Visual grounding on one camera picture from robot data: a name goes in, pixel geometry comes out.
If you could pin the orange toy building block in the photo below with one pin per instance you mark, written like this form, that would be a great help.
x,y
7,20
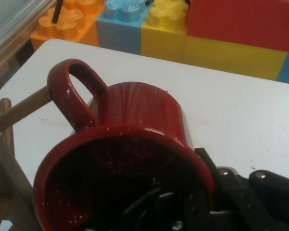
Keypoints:
x,y
86,29

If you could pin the red toy building block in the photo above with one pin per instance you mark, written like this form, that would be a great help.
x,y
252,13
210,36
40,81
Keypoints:
x,y
243,21

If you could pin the brown wooden mug tree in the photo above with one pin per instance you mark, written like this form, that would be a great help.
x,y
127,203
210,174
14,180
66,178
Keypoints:
x,y
21,108

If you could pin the yellow toy building block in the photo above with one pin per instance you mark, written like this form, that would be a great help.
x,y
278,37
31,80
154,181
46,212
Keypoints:
x,y
207,57

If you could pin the black tripod stand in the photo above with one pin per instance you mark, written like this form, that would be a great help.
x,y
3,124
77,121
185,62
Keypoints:
x,y
56,14

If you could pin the aluminium rail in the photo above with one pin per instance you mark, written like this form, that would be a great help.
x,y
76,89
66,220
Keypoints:
x,y
9,26

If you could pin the red ceramic mug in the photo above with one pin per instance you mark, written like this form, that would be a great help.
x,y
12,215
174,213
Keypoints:
x,y
139,108

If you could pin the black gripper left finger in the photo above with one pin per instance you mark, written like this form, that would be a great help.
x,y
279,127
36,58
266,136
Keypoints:
x,y
159,211

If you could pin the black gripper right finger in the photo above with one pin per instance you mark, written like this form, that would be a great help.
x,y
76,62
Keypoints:
x,y
255,204

